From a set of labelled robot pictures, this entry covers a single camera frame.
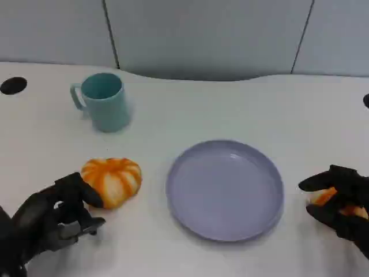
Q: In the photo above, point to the black table grommet hole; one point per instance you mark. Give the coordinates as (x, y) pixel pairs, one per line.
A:
(366, 101)
(13, 85)

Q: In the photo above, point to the orange white toy bread roll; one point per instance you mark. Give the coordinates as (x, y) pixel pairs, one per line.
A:
(115, 179)
(323, 197)

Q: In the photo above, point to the lilac plate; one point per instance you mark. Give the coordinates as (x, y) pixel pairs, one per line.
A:
(225, 193)

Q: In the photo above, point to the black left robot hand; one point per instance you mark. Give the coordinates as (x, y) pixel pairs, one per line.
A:
(34, 213)

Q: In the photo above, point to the pale green mug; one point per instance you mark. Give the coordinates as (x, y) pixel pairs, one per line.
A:
(108, 112)

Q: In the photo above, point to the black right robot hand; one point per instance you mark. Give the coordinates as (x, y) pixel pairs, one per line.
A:
(351, 184)

